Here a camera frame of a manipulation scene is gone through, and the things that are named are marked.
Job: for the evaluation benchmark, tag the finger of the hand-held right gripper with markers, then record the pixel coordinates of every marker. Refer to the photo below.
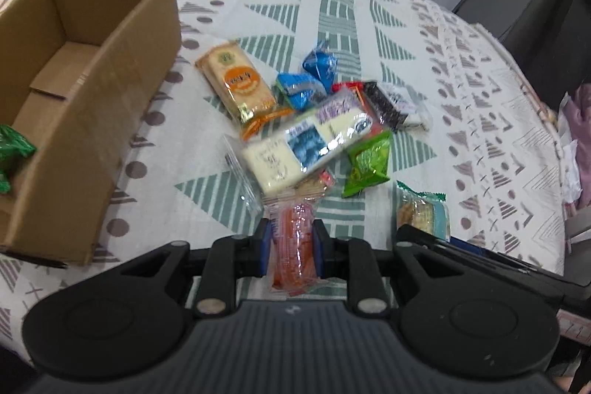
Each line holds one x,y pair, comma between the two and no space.
480,253

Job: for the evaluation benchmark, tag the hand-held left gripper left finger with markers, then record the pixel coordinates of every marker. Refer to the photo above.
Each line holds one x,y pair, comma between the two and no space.
263,251

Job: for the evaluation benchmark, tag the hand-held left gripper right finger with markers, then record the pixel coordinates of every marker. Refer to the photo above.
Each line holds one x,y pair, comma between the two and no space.
318,247

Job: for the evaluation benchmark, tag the orange sausage snack packet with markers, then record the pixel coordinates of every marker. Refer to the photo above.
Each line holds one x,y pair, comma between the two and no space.
295,246

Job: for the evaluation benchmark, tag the red snack packet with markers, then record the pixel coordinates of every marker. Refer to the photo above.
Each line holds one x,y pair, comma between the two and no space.
353,90

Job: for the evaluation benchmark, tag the cracker packet with orange label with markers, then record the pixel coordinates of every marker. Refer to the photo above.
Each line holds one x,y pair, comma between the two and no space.
235,84

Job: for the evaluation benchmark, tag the brown cardboard box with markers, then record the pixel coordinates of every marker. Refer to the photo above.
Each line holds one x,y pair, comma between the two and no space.
92,108

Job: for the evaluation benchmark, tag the green crinkled snack packet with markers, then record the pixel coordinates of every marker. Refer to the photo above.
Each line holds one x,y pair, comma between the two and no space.
11,154

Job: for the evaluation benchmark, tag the clear green-edged cracker packet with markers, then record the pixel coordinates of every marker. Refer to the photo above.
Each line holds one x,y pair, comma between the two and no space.
422,214

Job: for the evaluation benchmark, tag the clear empty wrapper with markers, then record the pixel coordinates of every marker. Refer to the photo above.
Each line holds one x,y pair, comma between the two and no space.
242,172

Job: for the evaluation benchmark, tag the green square snack packet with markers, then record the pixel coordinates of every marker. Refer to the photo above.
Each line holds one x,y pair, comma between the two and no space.
369,163

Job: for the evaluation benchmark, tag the large white and blue biscuit packet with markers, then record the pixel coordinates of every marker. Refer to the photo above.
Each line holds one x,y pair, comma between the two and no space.
300,140

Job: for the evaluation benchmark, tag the orange flat snack packet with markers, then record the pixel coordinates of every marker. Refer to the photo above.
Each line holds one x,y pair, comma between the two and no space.
265,120

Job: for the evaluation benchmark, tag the blue candy packet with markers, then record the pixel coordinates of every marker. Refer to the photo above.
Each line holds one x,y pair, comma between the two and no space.
298,89
319,62

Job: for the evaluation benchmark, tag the black and white snack packet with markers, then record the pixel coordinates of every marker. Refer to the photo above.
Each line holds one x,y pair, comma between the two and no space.
392,103

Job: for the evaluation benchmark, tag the pink cloth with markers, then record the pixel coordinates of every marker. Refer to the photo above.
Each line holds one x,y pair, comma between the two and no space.
577,121

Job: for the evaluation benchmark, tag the patterned bed blanket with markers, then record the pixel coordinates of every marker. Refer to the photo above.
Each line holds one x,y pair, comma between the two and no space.
378,20

